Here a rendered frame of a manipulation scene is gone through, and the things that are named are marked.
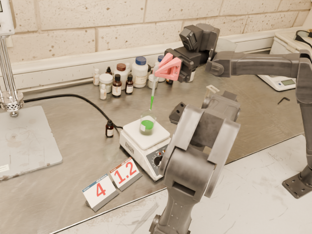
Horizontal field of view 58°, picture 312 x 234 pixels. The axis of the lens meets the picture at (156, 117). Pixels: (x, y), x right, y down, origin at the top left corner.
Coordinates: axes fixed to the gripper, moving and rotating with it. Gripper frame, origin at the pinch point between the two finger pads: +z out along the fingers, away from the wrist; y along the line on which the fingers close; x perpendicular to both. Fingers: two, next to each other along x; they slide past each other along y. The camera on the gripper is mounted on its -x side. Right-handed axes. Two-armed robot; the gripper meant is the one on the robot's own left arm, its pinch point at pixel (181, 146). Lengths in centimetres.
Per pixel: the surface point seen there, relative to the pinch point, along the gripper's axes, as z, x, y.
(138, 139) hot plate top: 7.8, -11.4, 3.3
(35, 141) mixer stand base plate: 25.8, -36.9, 18.0
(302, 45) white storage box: 7, 35, -106
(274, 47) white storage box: 21, 26, -109
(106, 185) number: 10.6, -11.1, 20.4
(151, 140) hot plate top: 6.5, -7.8, 1.5
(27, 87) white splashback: 40, -56, -1
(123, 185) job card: 11.4, -6.5, 17.0
